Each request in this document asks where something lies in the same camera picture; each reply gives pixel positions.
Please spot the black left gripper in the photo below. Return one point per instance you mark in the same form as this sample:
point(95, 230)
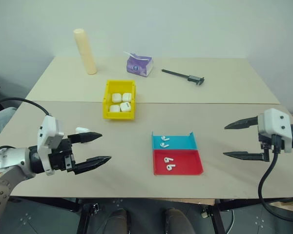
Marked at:
point(61, 156)

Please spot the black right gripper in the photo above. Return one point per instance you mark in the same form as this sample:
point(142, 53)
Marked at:
point(267, 142)

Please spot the yellow plastic bin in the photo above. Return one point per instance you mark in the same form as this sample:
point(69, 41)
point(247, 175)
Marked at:
point(107, 115)

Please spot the white earbud charging case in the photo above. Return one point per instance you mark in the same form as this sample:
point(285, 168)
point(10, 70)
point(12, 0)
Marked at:
point(127, 97)
point(114, 108)
point(116, 98)

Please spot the white earbud cases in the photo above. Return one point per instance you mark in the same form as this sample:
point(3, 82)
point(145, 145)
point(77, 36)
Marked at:
point(126, 106)

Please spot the red plastic tray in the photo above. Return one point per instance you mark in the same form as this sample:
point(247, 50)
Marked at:
point(185, 163)

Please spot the blue plastic tray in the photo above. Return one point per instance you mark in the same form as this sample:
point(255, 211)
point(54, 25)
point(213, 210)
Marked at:
point(180, 142)

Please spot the black vernier caliper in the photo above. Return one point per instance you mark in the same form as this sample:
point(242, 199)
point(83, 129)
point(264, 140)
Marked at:
point(194, 78)

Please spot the blue grey denim cloth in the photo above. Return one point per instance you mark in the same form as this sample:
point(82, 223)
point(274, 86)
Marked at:
point(1, 124)

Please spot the purple tissue pack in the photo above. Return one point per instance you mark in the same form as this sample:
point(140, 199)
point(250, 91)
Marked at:
point(138, 65)

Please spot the beige cylinder roll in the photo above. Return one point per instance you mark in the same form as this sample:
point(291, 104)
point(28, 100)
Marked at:
point(86, 52)

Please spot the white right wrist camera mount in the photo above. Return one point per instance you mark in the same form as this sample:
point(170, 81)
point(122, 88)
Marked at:
point(276, 122)

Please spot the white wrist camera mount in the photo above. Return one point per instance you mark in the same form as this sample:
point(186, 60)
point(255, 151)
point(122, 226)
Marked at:
point(47, 131)
point(276, 122)

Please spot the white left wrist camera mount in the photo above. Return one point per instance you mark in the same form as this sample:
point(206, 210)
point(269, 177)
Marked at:
point(47, 131)

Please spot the black metal table frame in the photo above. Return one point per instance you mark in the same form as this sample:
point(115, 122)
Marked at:
point(86, 217)
point(216, 217)

